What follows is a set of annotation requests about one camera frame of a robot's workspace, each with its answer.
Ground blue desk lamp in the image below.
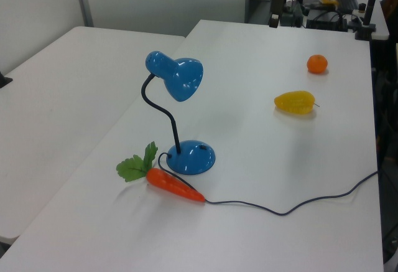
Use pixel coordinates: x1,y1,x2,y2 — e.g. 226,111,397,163
141,50,216,176

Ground black equipment box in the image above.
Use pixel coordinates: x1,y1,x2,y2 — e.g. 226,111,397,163
306,9,351,30

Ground orange toy mandarin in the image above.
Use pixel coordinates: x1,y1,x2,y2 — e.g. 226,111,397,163
307,54,328,75

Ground yellow toy starfruit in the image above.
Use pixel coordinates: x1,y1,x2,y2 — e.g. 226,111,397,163
274,90,320,115

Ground dark brown chair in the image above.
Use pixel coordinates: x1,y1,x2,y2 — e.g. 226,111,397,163
379,0,398,36

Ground dark stand beside table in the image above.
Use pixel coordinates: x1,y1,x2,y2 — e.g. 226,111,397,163
371,35,398,265

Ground orange toy carrot green leaves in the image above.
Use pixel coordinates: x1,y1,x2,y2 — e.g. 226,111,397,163
116,141,206,204

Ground black camera pole with clamp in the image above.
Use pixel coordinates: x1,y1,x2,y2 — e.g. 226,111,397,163
354,0,383,41

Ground black lamp power cable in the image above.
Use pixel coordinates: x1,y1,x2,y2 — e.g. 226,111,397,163
157,152,379,217

